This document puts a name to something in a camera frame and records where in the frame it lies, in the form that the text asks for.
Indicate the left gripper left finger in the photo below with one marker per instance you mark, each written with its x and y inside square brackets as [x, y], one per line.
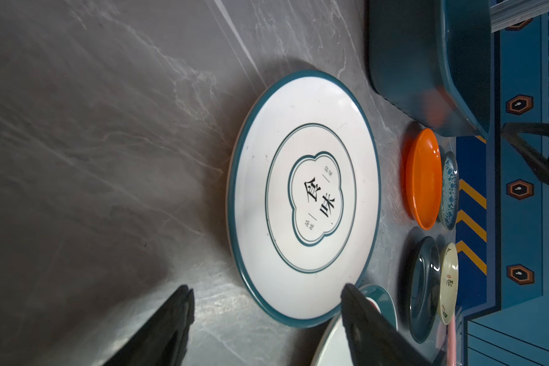
[163, 339]

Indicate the teal patterned small plate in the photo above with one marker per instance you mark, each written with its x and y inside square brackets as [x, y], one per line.
[450, 191]

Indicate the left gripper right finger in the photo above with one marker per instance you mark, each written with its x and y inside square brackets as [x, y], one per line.
[372, 339]

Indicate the cream yellow plate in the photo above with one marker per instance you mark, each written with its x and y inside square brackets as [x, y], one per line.
[449, 281]

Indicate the white flower plate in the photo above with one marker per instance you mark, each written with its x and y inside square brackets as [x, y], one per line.
[303, 197]

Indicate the orange plastic plate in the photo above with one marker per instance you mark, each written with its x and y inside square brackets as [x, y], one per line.
[423, 179]

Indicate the pink handle tool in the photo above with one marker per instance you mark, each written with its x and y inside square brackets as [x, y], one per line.
[451, 353]

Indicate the teal plastic bin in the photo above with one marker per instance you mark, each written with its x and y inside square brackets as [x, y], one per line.
[432, 60]

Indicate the black plate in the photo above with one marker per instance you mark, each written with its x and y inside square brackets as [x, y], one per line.
[423, 278]

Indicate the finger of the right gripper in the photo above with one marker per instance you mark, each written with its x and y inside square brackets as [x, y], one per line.
[536, 160]

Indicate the white plate dark green rim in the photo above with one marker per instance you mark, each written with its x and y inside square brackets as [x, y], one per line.
[334, 347]

